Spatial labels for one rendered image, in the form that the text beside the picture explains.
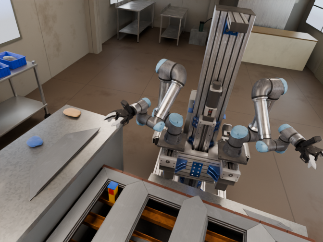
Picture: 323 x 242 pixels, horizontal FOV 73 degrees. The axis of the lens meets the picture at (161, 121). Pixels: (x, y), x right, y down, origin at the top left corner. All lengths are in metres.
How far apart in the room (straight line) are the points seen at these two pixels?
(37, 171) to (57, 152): 0.19
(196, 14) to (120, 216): 8.72
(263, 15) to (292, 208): 6.23
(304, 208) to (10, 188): 3.02
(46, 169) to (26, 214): 0.30
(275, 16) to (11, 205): 7.95
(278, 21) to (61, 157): 7.62
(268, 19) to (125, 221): 7.54
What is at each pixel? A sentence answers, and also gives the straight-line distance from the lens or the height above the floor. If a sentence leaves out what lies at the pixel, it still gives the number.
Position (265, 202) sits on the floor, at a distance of 3.10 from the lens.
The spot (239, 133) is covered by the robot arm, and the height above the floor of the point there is 1.26.
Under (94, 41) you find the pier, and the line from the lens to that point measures 6.48.
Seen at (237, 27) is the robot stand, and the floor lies 2.00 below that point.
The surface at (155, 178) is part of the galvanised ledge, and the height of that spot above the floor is 0.68.
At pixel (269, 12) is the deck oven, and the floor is 1.28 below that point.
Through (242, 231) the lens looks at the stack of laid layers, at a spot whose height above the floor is 0.83.
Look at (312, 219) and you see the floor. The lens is 3.28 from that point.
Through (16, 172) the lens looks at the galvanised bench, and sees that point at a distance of 1.73.
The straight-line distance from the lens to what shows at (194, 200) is 1.71.
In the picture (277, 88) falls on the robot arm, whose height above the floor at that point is 1.64.
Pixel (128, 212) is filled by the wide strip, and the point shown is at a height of 0.85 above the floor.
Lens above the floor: 2.24
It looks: 36 degrees down
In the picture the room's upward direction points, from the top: 7 degrees clockwise
